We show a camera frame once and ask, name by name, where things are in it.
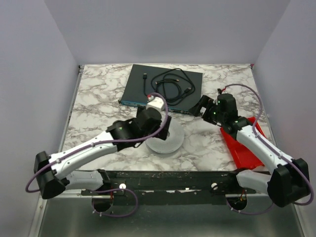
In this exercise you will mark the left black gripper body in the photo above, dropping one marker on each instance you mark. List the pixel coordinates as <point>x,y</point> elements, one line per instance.
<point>165,127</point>

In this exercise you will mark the red plastic tray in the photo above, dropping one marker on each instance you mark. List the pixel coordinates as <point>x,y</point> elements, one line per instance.
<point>242,156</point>

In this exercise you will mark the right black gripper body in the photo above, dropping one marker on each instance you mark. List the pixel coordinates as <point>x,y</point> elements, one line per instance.
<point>205,106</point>

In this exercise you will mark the aluminium frame rail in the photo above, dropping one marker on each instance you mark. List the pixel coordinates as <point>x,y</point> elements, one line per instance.
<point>69,114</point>

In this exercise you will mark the grey cable spool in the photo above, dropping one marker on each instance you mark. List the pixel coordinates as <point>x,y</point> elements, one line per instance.
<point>174,140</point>

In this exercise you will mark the dark network switch box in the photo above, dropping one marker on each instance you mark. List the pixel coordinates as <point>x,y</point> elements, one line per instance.
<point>181,89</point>

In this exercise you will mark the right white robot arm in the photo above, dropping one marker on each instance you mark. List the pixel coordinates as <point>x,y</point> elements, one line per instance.
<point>288,178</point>

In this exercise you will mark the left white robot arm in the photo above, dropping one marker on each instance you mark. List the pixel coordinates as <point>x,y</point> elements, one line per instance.
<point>59,172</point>

